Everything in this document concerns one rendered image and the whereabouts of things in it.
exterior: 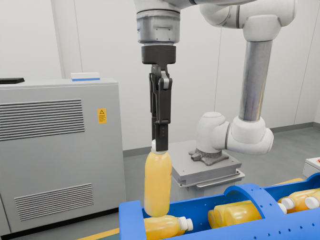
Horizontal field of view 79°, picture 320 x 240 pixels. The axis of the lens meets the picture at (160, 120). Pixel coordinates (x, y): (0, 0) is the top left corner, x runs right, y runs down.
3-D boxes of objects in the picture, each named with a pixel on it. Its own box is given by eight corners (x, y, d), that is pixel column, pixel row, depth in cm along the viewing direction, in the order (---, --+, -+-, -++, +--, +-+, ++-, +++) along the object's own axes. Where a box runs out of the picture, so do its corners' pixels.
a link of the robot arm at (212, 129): (200, 140, 128) (202, 107, 121) (228, 145, 120) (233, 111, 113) (191, 149, 114) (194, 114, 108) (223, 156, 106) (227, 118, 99)
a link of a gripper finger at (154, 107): (150, 74, 43) (148, 72, 44) (149, 118, 48) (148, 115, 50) (166, 73, 44) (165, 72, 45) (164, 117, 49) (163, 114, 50)
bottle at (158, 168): (139, 213, 52) (140, 150, 47) (150, 197, 58) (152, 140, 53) (164, 222, 49) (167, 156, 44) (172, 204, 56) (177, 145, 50)
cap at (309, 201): (314, 195, 68) (310, 195, 68) (321, 206, 66) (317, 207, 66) (306, 198, 71) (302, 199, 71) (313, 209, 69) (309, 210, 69)
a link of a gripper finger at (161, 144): (167, 121, 45) (168, 122, 44) (167, 149, 47) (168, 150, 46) (155, 122, 44) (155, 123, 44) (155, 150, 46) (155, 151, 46)
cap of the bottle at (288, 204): (290, 210, 74) (286, 211, 74) (283, 201, 77) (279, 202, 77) (295, 205, 72) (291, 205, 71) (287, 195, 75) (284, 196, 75)
